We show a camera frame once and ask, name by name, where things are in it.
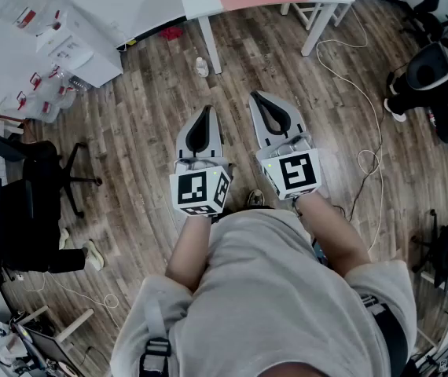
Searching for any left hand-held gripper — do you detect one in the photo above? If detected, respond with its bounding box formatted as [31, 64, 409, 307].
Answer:
[168, 105, 235, 218]

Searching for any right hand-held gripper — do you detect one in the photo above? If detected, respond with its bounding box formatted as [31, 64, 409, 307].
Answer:
[248, 90, 323, 202]

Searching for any person's left forearm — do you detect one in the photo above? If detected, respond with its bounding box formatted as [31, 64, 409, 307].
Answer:
[164, 210, 221, 294]

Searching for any person's right forearm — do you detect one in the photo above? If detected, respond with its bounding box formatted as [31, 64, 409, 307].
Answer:
[296, 190, 371, 278]

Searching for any person's shoe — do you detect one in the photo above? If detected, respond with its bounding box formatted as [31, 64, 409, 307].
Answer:
[246, 189, 265, 208]

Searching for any small clear plastic bottle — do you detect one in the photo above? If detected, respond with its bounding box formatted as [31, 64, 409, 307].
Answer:
[195, 56, 210, 79]

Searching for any red cloth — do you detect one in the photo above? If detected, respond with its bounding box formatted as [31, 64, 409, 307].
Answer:
[159, 25, 185, 42]

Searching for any black office chair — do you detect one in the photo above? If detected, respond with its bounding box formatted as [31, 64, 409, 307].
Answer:
[400, 0, 448, 46]
[0, 126, 103, 219]

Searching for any person's grey shirt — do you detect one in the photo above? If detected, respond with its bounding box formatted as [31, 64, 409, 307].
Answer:
[109, 209, 420, 377]

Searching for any wooden legged desk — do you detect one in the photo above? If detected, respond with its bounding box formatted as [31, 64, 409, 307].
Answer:
[0, 304, 95, 377]

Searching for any white floor cable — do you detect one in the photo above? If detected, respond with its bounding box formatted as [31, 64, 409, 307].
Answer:
[316, 5, 384, 253]

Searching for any grey harness strap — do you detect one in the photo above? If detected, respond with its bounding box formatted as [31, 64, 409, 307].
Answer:
[359, 293, 409, 368]
[139, 295, 174, 377]

